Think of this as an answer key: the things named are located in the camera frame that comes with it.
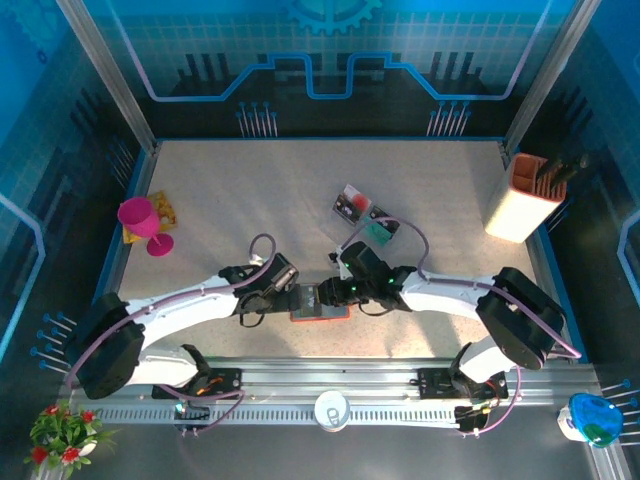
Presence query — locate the black VIP credit card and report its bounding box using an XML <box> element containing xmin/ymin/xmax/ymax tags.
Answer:
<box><xmin>298</xmin><ymin>285</ymin><xmax>324</xmax><ymax>319</ymax></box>

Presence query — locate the orange card holder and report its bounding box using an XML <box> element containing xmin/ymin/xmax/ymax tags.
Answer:
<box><xmin>289</xmin><ymin>283</ymin><xmax>351</xmax><ymax>324</ymax></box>

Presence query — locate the green AION credit card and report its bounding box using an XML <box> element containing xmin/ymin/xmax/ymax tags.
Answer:
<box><xmin>360</xmin><ymin>214</ymin><xmax>396</xmax><ymax>247</ymax></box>

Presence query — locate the dark patterned credit card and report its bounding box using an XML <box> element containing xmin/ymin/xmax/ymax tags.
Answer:
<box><xmin>331</xmin><ymin>189</ymin><xmax>362</xmax><ymax>225</ymax></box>

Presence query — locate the white card with red circle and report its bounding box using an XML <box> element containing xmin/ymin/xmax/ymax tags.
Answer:
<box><xmin>343</xmin><ymin>183</ymin><xmax>374</xmax><ymax>214</ymax></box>

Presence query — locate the white orange utensil holder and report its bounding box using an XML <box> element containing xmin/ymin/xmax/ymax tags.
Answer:
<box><xmin>483</xmin><ymin>153</ymin><xmax>569</xmax><ymax>245</ymax></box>

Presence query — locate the white tin can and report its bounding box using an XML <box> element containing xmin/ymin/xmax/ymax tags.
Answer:
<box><xmin>313</xmin><ymin>389</ymin><xmax>352</xmax><ymax>433</ymax></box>

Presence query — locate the yellow snack packet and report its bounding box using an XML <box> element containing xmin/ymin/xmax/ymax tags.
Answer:
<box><xmin>121</xmin><ymin>189</ymin><xmax>180</xmax><ymax>246</ymax></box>

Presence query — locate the pink plastic goblet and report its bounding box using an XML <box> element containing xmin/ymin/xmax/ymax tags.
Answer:
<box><xmin>116</xmin><ymin>195</ymin><xmax>176</xmax><ymax>259</ymax></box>

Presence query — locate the potted plant with red flowers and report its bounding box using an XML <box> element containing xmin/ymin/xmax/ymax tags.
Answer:
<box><xmin>23</xmin><ymin>401</ymin><xmax>120</xmax><ymax>480</ymax></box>

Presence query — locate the white container with blue lid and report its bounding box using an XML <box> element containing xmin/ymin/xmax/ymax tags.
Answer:
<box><xmin>556</xmin><ymin>392</ymin><xmax>626</xmax><ymax>448</ymax></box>

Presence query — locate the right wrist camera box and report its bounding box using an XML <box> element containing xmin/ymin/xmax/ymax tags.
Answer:
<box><xmin>335</xmin><ymin>241</ymin><xmax>387</xmax><ymax>282</ymax></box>

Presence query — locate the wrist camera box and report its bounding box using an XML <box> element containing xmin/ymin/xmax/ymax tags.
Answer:
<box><xmin>335</xmin><ymin>241</ymin><xmax>387</xmax><ymax>282</ymax></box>
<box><xmin>268</xmin><ymin>253</ymin><xmax>300</xmax><ymax>293</ymax></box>

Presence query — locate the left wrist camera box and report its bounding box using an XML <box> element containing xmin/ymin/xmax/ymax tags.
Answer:
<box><xmin>268</xmin><ymin>253</ymin><xmax>300</xmax><ymax>293</ymax></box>

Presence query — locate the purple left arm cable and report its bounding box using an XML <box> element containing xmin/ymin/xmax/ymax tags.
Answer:
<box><xmin>63</xmin><ymin>232</ymin><xmax>277</xmax><ymax>437</ymax></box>

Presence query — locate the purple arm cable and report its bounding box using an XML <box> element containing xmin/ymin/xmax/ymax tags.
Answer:
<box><xmin>63</xmin><ymin>232</ymin><xmax>277</xmax><ymax>437</ymax></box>
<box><xmin>344</xmin><ymin>217</ymin><xmax>585</xmax><ymax>439</ymax></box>

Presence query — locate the aluminium mounting rail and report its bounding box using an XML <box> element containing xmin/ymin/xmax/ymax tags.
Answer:
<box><xmin>59</xmin><ymin>355</ymin><xmax>603</xmax><ymax>427</ymax></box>

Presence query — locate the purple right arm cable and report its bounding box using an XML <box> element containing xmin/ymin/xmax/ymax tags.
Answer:
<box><xmin>344</xmin><ymin>217</ymin><xmax>585</xmax><ymax>439</ymax></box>

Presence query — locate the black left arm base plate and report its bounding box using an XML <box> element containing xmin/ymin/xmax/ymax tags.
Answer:
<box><xmin>150</xmin><ymin>367</ymin><xmax>244</xmax><ymax>401</ymax></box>

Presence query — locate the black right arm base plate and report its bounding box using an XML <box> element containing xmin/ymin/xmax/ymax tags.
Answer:
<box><xmin>416</xmin><ymin>367</ymin><xmax>507</xmax><ymax>401</ymax></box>

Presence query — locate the black cable connector block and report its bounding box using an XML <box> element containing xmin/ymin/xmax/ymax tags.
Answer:
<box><xmin>453</xmin><ymin>404</ymin><xmax>495</xmax><ymax>437</ymax></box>
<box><xmin>172</xmin><ymin>399</ymin><xmax>212</xmax><ymax>432</ymax></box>

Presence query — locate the black utensil handle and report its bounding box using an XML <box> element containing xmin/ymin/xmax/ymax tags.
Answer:
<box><xmin>534</xmin><ymin>155</ymin><xmax>566</xmax><ymax>195</ymax></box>
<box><xmin>552</xmin><ymin>151</ymin><xmax>592</xmax><ymax>191</ymax></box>

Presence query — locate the aluminium frame post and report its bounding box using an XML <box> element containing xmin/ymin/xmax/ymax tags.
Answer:
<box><xmin>53</xmin><ymin>0</ymin><xmax>162</xmax><ymax>157</ymax></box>
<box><xmin>502</xmin><ymin>0</ymin><xmax>604</xmax><ymax>157</ymax></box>

